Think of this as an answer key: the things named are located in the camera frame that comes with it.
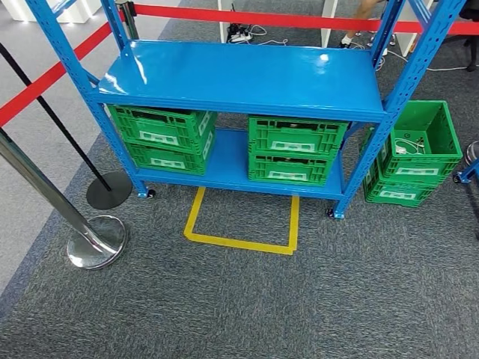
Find black stanchion post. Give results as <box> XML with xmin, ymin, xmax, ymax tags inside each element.
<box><xmin>0</xmin><ymin>42</ymin><xmax>133</xmax><ymax>211</ymax></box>
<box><xmin>464</xmin><ymin>141</ymin><xmax>479</xmax><ymax>168</ymax></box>
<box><xmin>115</xmin><ymin>0</ymin><xmax>140</xmax><ymax>42</ymax></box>

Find chrome stanchion post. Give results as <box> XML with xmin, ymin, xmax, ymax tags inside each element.
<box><xmin>0</xmin><ymin>129</ymin><xmax>128</xmax><ymax>271</ymax></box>

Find chrome stool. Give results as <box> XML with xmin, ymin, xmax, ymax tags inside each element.
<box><xmin>366</xmin><ymin>30</ymin><xmax>397</xmax><ymax>49</ymax></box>

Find white power strip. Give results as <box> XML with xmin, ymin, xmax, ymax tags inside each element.
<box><xmin>228</xmin><ymin>30</ymin><xmax>254</xmax><ymax>45</ymax></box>

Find black cable bundle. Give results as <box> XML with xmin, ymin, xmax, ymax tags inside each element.
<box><xmin>226</xmin><ymin>4</ymin><xmax>249</xmax><ymax>40</ymax></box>

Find yellow floor tape square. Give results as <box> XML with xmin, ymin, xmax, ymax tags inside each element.
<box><xmin>182</xmin><ymin>185</ymin><xmax>301</xmax><ymax>257</ymax></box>

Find white cable bundle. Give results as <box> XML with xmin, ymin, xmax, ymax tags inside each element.
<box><xmin>394</xmin><ymin>137</ymin><xmax>426</xmax><ymax>156</ymax></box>

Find black office chair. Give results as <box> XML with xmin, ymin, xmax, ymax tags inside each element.
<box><xmin>459</xmin><ymin>0</ymin><xmax>479</xmax><ymax>73</ymax></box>

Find person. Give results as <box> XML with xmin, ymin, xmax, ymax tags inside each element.
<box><xmin>338</xmin><ymin>0</ymin><xmax>379</xmax><ymax>50</ymax></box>

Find white glossy plinth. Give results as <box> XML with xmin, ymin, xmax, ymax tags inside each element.
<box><xmin>10</xmin><ymin>0</ymin><xmax>102</xmax><ymax>25</ymax></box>

